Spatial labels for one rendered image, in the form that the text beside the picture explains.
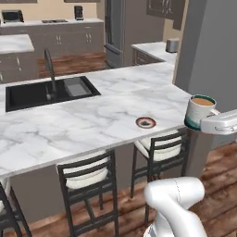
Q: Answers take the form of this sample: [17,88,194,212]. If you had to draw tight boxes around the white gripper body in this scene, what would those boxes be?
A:
[200,108,237,136]

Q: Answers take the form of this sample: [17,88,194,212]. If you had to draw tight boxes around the white teal cup of tea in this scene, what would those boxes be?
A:
[183,94,218,131]

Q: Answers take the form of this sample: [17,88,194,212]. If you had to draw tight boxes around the red rimmed dark saucer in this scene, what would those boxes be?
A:
[135,116,157,130]

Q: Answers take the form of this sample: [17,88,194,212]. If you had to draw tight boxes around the black stool with white cushion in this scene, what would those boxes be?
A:
[56,149,120,237]
[130,127,191,226]
[0,177,33,237]

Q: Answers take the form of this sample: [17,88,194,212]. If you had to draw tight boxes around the grey toaster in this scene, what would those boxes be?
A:
[165,37,181,54]

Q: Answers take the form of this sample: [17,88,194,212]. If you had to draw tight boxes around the grey corner base cupboards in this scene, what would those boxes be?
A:
[131,48,165,67]

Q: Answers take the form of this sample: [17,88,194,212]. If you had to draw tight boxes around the grey fridge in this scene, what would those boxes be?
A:
[104,0,167,69]

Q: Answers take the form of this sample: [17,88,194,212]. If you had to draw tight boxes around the dark grey tap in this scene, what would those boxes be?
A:
[44,48,58,102]

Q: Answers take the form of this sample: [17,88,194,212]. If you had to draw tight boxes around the black coffee machine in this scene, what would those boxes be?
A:
[73,5,85,21]

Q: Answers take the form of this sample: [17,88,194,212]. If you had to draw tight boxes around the grey base cupboard run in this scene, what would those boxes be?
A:
[0,22,106,58]

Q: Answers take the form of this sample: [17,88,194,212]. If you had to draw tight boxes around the black sink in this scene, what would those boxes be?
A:
[5,75,102,113]

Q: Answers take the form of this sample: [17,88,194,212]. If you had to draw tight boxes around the black hob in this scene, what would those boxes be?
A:
[41,19,69,25]

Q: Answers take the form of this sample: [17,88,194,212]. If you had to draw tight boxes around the grey island cupboard run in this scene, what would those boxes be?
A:
[0,50,40,84]

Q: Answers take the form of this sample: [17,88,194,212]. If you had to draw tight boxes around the black toaster oven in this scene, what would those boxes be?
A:
[1,9,25,24]

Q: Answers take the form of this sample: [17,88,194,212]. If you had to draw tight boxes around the grey wall cupboards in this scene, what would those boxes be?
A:
[145,0,186,31]

